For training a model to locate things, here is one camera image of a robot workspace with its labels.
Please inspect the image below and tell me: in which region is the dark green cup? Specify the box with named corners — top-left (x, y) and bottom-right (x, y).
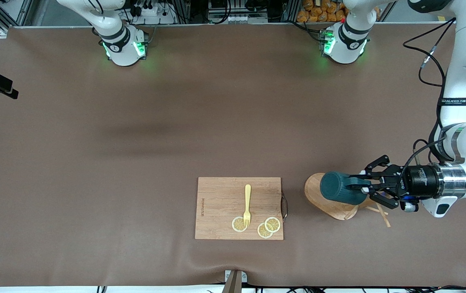
top-left (319, 171), bottom-right (371, 206)

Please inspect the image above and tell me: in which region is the wooden cup rack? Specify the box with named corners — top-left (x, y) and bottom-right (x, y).
top-left (304, 173), bottom-right (392, 228)

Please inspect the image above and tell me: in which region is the yellow plastic fork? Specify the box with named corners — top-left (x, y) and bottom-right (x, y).
top-left (243, 184), bottom-right (252, 227)

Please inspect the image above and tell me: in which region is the brown table mat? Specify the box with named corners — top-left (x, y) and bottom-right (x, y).
top-left (0, 24), bottom-right (466, 288)

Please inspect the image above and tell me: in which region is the wooden cutting board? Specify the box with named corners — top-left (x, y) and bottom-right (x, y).
top-left (195, 177), bottom-right (288, 241)

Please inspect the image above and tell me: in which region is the pile of orange packets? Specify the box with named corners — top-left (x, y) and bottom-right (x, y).
top-left (297, 0), bottom-right (349, 23)

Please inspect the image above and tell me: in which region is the white power strip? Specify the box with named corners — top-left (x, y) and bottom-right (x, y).
top-left (208, 12), bottom-right (269, 24)
top-left (129, 0), bottom-right (176, 25)

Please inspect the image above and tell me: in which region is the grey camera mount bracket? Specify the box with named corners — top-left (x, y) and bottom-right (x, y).
top-left (221, 269), bottom-right (248, 293)

